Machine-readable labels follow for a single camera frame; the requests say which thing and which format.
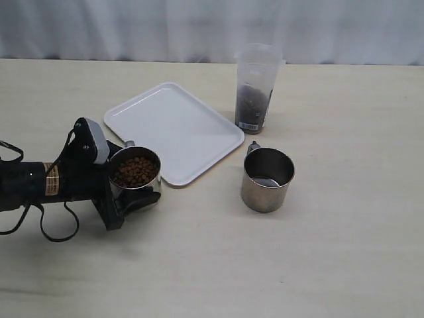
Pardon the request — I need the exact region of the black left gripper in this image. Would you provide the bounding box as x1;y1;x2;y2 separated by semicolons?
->
58;117;161;231

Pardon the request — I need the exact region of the steel mug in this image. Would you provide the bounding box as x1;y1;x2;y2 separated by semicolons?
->
108;140;162;198
240;140;295;213

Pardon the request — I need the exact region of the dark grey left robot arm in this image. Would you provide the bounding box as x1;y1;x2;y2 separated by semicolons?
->
1;117;161;235

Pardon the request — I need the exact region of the clear plastic tumbler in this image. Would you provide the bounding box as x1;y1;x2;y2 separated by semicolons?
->
235;43;285;134

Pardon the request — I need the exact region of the white rectangular plastic tray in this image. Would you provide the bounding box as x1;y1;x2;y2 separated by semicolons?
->
103;82;244;187

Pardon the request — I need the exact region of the white curtain backdrop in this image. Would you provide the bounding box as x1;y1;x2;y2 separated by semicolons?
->
1;1;423;66

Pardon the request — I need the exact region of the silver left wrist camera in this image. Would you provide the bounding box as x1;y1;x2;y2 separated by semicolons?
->
86;118;110;165

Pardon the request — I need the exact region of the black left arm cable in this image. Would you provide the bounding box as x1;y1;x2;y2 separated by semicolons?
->
0;129;81;242

